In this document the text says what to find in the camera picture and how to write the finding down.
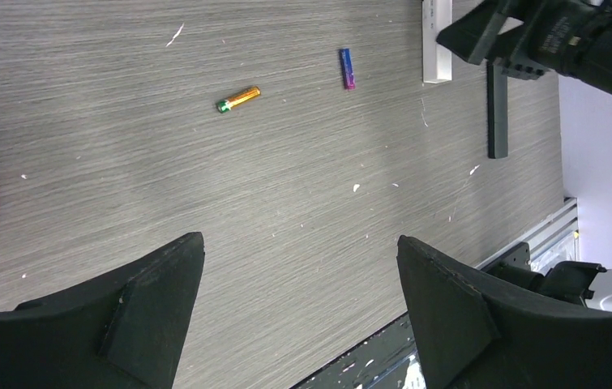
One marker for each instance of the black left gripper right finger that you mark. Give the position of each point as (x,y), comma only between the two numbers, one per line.
(507,327)

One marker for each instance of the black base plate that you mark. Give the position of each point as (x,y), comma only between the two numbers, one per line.
(386,359)

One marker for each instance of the orange battery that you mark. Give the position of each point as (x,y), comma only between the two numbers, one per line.
(239,98)

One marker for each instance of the small black block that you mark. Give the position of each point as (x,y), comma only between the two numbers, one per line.
(497,112)

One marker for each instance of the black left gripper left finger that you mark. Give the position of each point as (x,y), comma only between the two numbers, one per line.
(123,329)

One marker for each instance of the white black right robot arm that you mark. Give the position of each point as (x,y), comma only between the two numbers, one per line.
(575,40)

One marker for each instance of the white remote control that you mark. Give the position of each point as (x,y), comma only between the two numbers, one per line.
(436,60)

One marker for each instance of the aluminium frame rail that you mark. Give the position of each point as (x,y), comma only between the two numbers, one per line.
(545,236)

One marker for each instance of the purple battery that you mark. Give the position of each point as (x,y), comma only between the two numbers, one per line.
(347,69)

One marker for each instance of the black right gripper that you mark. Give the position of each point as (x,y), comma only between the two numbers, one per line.
(499,32)

